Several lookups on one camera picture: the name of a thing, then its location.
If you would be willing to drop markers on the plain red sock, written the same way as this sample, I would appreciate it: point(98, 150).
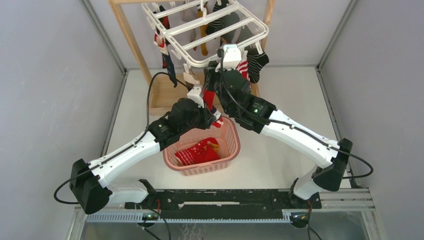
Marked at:
point(208, 98)

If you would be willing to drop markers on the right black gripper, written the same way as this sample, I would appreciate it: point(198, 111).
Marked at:
point(211, 75)

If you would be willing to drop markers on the pink plastic basket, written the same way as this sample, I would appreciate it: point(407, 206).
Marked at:
point(227, 138)

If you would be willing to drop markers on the navy santa pattern sock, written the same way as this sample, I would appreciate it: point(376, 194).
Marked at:
point(167, 62)

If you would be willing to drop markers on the brown beige block sock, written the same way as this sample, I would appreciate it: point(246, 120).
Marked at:
point(190, 79)

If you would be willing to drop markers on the mustard yellow sock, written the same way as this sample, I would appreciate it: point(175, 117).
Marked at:
point(213, 143)

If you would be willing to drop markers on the red white striped sock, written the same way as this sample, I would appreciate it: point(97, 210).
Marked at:
point(243, 69)

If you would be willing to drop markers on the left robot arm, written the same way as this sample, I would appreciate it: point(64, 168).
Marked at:
point(90, 181)

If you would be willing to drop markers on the white plastic sock hanger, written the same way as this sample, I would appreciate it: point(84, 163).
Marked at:
point(229, 16)

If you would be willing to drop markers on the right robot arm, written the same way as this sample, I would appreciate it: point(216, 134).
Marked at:
point(256, 114)

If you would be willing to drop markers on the wooden hanger stand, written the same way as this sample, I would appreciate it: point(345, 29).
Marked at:
point(162, 95)

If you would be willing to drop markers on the black mounting rail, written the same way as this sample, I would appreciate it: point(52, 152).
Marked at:
point(224, 204)

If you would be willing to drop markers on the red sock white pattern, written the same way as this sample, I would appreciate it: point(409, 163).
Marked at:
point(207, 154)

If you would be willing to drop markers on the black white striped sock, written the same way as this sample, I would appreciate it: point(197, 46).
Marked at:
point(256, 62)

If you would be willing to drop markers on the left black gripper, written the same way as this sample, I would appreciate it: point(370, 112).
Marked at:
point(208, 118)

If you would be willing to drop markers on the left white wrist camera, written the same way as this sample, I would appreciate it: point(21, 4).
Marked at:
point(196, 95)

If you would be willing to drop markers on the black striped narrow sock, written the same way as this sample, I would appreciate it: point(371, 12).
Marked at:
point(217, 24)

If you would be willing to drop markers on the red snowflake sock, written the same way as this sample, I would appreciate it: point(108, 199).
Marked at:
point(189, 156)

